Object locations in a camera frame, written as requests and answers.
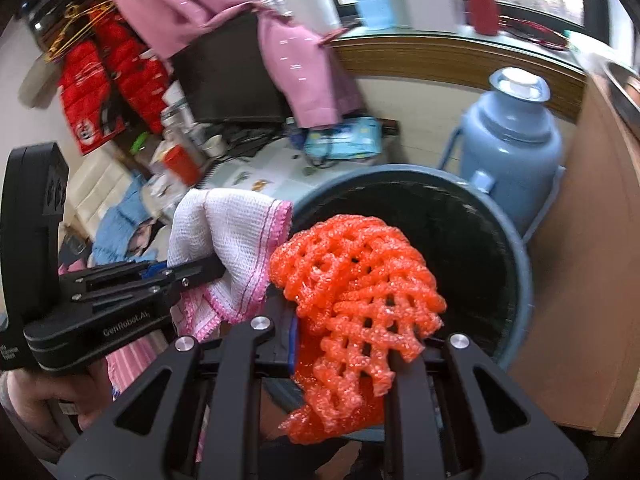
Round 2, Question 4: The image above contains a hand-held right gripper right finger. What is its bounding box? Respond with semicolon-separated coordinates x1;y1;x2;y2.
384;332;589;480

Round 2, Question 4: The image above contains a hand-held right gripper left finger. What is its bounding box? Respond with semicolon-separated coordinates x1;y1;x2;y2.
57;316;301;480

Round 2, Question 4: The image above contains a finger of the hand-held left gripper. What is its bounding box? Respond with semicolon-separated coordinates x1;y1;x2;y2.
70;254;227;317
59;259;172;294

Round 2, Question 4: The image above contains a white cloth with pink edge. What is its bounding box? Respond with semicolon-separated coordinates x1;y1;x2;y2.
167;187;293;343

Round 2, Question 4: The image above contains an orange foam fruit net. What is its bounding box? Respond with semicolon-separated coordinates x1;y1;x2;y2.
270;214;447;445

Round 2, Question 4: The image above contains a blue bin with black liner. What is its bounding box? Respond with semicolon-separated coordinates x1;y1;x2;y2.
262;164;535;441

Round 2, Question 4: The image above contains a person's left hand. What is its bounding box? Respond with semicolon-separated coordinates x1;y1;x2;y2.
5;357;117;433

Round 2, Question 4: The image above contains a blue knit scarf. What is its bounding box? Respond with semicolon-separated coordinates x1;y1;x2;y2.
92;175;173;266

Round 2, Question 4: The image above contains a cream padded chair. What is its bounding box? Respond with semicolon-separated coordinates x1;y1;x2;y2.
65;147;141;233

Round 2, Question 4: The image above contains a pink striped bed sheet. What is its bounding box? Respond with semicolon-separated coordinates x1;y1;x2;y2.
106;332;177;397

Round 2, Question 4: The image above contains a red cup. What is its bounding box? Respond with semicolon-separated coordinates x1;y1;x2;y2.
164;145;203;186

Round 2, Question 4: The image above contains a table with patterned cover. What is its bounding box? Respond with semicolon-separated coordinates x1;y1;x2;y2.
202;135;401;206

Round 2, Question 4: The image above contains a red puffer jacket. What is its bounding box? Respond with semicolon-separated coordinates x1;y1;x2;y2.
59;12;171;156

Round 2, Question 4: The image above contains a black computer monitor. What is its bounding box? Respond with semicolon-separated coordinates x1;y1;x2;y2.
172;12;291;126

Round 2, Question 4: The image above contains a blue tissue packet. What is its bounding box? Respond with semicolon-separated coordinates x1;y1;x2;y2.
304;116;383;161

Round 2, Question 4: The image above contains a yellow clothes hanger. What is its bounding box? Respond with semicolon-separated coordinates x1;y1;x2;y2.
42;2;118;61

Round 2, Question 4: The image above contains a wooden cabinet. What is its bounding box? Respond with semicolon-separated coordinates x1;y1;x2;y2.
507;75;640;438

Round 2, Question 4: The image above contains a blue thermos jug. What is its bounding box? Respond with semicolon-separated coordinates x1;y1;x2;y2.
440;67;565;236

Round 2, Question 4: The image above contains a white insulated bottle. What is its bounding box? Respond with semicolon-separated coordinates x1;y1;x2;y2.
277;0;341;36

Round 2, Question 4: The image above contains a blue water bottle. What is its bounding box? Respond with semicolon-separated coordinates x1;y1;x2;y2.
354;0;396;31

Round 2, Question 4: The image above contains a wooden window sill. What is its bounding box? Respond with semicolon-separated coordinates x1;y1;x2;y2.
325;27;588;121

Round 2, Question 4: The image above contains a white box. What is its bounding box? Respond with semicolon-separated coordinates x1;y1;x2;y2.
400;0;473;31

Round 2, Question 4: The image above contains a metal bowl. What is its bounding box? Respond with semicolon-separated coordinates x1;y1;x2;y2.
602;60;640;138

